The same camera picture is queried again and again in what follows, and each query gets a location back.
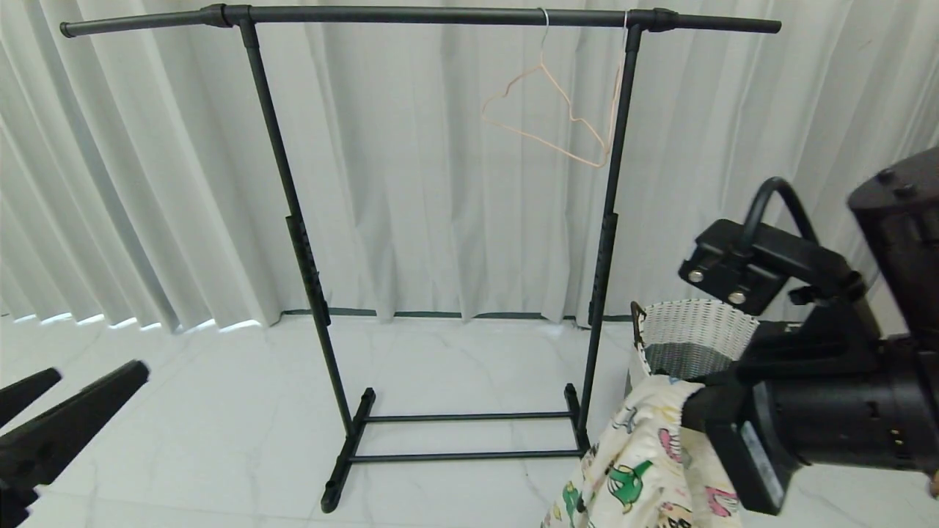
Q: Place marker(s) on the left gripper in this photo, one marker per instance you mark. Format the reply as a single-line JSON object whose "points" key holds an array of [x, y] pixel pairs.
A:
{"points": [[11, 506]]}

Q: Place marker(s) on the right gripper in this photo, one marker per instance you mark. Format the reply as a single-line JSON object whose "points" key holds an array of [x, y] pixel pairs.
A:
{"points": [[843, 418]]}

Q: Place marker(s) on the cream printed garment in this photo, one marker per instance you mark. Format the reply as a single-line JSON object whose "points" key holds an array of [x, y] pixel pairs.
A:
{"points": [[638, 440]]}

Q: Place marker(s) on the white laundry basket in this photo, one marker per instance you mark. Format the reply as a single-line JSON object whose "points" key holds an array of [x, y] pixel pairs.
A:
{"points": [[697, 323]]}

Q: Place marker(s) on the black clothes rack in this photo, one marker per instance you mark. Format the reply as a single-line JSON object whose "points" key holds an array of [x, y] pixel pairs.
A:
{"points": [[440, 15]]}

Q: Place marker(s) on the white curtain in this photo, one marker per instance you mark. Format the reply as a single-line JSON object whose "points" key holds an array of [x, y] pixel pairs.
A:
{"points": [[147, 147]]}

